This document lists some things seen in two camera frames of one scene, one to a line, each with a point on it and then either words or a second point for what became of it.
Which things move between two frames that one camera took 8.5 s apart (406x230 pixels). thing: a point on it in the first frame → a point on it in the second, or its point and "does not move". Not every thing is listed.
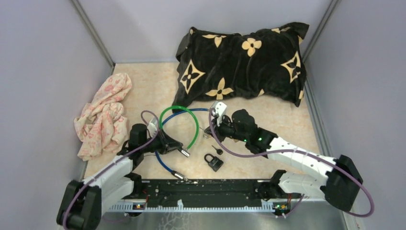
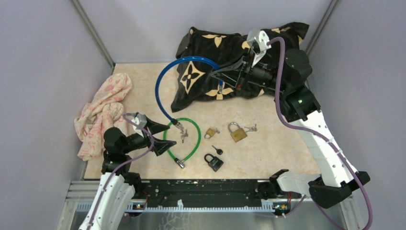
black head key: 219,151 does not move
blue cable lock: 174,173 → 173,120
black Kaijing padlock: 215,163 does not move
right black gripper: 217,131 → 241,76
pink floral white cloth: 101,126 does not move
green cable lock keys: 206,136 → 185,135
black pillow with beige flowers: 267,63 does not move
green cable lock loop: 184,151 → 180,163
